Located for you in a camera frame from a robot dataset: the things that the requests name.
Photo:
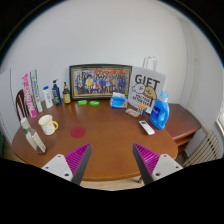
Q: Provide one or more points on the white printed paper bag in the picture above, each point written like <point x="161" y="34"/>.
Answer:
<point x="146" y="88"/>

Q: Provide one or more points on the small clear snack pack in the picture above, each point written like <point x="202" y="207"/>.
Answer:
<point x="132" y="112"/>

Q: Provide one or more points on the white refrigerator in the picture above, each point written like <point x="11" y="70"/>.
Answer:
<point x="6" y="100"/>

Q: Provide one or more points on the brown wooden side table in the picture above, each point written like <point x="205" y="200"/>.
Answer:
<point x="181" y="123"/>

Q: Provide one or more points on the tall white green tube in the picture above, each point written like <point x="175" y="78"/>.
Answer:
<point x="36" y="91"/>

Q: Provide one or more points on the framed group photo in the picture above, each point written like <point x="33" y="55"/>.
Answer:
<point x="100" y="82"/>

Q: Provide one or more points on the pack of batteries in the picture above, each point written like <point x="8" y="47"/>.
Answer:
<point x="142" y="109"/>

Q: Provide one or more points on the white yellow-rimmed mug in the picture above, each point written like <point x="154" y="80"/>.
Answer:
<point x="47" y="125"/>

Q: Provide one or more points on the blue tissue pack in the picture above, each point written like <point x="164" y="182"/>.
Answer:
<point x="118" y="101"/>

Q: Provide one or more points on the dark blue pump bottle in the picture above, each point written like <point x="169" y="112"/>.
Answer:
<point x="56" y="95"/>

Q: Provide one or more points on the brown wooden chair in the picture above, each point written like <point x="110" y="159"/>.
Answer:
<point x="20" y="105"/>

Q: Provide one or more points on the flat round red coaster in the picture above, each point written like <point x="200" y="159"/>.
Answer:
<point x="78" y="132"/>

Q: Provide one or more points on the white blue-capped lotion bottle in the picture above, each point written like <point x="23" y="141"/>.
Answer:
<point x="48" y="97"/>

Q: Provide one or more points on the white radiator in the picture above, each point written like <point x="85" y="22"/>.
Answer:
<point x="205" y="150"/>

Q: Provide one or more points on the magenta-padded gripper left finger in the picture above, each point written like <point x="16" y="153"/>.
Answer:
<point x="77" y="159"/>

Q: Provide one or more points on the clear green-labelled plastic bottle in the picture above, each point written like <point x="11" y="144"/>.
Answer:
<point x="33" y="138"/>

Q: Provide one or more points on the white remote control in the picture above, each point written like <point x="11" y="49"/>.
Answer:
<point x="146" y="127"/>

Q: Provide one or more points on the dark yellow-labelled pump bottle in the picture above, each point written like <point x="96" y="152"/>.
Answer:
<point x="66" y="96"/>

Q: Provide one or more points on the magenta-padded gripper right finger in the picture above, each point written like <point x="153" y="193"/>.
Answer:
<point x="147" y="159"/>

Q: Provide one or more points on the blue detergent bottle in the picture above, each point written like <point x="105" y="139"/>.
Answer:
<point x="159" y="113"/>

